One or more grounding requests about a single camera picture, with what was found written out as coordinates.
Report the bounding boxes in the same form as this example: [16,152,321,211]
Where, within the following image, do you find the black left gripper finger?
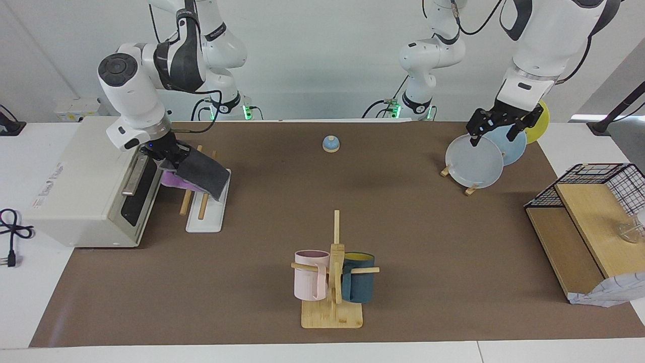
[467,110,493,147]
[507,108,542,142]

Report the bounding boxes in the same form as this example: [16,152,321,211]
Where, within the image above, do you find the purple and grey towel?
[160,151,231,202]

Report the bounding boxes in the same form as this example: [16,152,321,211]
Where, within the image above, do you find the wooden plate rack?
[440,164,479,197]

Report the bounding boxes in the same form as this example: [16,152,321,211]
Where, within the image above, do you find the white towel rack wooden rods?
[179,145,232,233]

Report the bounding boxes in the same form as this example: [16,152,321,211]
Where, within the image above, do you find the yellow plate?
[524,101,550,144]

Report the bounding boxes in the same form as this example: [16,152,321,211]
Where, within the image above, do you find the light blue plate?
[479,125,528,166]

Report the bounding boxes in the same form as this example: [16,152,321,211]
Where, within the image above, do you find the pale grey plate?
[445,134,504,189]

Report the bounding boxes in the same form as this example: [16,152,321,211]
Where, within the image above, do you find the cream toaster oven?
[25,116,171,249]

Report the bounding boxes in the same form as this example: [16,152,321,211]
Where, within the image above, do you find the white power strip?
[53,98,109,123]

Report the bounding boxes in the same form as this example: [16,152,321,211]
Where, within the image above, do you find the wooden shelf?
[525,183,645,303]

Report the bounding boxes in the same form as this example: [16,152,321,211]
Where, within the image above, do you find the clear glass vessel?
[615,209,645,244]

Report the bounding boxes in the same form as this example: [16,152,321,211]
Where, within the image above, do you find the brown table mat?
[29,121,645,348]

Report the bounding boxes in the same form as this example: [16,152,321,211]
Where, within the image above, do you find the pink mug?
[294,250,331,301]

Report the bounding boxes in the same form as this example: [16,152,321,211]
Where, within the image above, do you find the white patterned paper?
[568,272,645,308]

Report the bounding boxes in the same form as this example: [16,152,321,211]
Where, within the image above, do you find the dark teal mug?
[341,252,375,304]

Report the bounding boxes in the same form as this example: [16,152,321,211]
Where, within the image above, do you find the wooden mug tree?
[291,210,380,329]

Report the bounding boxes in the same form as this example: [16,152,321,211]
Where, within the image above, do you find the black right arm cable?
[149,0,225,134]

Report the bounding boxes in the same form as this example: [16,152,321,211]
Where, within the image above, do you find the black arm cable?
[451,0,595,86]
[149,0,225,134]

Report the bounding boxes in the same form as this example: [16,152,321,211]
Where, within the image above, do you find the black base cable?
[362,76,409,119]
[190,97,212,122]

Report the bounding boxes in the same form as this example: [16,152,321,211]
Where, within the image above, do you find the black wire basket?
[524,163,645,217]

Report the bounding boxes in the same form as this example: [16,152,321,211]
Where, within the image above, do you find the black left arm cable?
[451,0,595,86]

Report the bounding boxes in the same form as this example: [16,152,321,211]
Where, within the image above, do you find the black clamp mount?
[0,105,27,137]

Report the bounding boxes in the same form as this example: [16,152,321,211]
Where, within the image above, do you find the black power cord with plug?
[0,208,35,268]

